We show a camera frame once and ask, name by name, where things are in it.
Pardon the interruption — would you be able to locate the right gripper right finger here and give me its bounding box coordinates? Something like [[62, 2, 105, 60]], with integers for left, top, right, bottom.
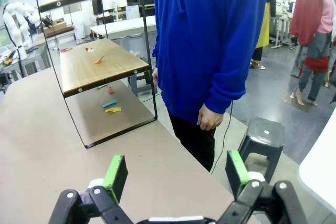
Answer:
[[217, 150, 309, 224]]

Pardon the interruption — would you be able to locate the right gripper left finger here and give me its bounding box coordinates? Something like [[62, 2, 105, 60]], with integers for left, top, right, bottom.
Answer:
[[48, 154, 137, 224]]

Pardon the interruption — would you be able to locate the person's left forearm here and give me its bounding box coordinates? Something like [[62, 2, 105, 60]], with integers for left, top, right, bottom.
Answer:
[[198, 58, 247, 125]]

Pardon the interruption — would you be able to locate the person's right forearm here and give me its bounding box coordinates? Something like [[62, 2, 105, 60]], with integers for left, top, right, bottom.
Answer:
[[151, 32, 165, 78]]

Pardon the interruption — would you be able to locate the person's left hand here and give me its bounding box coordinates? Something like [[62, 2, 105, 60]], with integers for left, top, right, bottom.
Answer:
[[196, 104, 224, 131]]

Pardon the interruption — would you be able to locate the person's right hand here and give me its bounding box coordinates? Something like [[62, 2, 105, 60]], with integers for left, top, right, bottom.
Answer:
[[151, 67, 160, 86]]

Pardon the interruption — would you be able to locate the black plastic stool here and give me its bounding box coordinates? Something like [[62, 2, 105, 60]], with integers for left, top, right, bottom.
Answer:
[[238, 118, 286, 184]]

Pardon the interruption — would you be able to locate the large white table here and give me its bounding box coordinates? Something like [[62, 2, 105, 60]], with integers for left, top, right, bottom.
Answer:
[[297, 118, 336, 216]]

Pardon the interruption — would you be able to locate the grey stool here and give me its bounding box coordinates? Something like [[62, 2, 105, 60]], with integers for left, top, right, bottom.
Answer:
[[127, 71, 159, 98]]

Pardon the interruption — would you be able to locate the person in blue hoodie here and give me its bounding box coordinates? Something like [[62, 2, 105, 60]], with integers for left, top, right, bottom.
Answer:
[[151, 0, 268, 173]]

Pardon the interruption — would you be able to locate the figure in yellow apron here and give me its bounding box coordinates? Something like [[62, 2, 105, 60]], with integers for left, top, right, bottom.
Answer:
[[249, 0, 277, 70]]

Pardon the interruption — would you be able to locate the grey metal workbench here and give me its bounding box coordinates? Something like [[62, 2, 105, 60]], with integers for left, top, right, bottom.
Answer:
[[0, 42, 52, 79]]

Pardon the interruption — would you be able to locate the long white background table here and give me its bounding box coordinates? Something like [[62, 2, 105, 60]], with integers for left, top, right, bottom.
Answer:
[[90, 15, 158, 41]]

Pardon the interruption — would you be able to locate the brown cardboard box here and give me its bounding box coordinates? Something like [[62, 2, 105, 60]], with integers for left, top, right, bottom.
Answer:
[[43, 22, 75, 38]]

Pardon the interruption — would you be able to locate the mannequin with red hijab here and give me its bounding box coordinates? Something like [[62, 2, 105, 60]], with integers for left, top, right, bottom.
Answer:
[[282, 0, 332, 109]]

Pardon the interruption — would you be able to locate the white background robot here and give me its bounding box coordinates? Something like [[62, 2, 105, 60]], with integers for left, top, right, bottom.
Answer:
[[2, 1, 41, 60]]

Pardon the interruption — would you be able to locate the thin black floor cable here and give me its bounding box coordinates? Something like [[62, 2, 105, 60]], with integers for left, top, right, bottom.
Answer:
[[211, 100, 235, 175]]

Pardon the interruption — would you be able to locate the two-tier wooden shelf black frame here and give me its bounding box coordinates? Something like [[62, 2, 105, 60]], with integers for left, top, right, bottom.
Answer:
[[36, 0, 158, 149]]

